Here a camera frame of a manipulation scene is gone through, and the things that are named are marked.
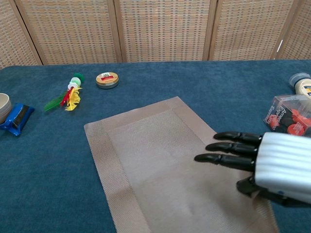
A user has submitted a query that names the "robot right hand silver black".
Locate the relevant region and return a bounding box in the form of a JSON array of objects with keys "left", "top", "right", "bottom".
[{"left": 193, "top": 131, "right": 311, "bottom": 208}]

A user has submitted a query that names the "beige woven placemat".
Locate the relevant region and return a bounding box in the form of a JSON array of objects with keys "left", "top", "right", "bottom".
[{"left": 84, "top": 96, "right": 280, "bottom": 233}]

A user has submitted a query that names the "white ceramic bowl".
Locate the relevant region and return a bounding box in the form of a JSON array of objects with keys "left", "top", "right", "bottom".
[{"left": 0, "top": 93, "right": 12, "bottom": 124}]

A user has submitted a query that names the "clear box of red capsules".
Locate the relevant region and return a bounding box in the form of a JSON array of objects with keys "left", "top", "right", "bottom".
[{"left": 263, "top": 94, "right": 311, "bottom": 138}]

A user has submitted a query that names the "mayonnaise squeeze bottle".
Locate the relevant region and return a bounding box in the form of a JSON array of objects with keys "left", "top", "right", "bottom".
[{"left": 288, "top": 72, "right": 311, "bottom": 100}]

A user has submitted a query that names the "blue table cloth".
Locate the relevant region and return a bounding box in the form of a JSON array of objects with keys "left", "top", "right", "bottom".
[{"left": 0, "top": 59, "right": 311, "bottom": 233}]

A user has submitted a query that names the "bamboo folding screen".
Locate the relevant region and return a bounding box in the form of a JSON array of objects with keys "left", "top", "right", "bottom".
[{"left": 0, "top": 0, "right": 311, "bottom": 70}]

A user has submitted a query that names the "round tin with red label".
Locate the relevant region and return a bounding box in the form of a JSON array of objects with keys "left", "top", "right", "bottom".
[{"left": 95, "top": 71, "right": 120, "bottom": 90}]

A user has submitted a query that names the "colourful feather shuttlecock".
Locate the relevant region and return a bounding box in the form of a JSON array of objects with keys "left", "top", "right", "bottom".
[{"left": 43, "top": 72, "right": 86, "bottom": 112}]

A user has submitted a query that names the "blue snack packet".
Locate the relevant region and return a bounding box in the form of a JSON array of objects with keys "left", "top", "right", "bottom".
[{"left": 0, "top": 103, "right": 35, "bottom": 136}]

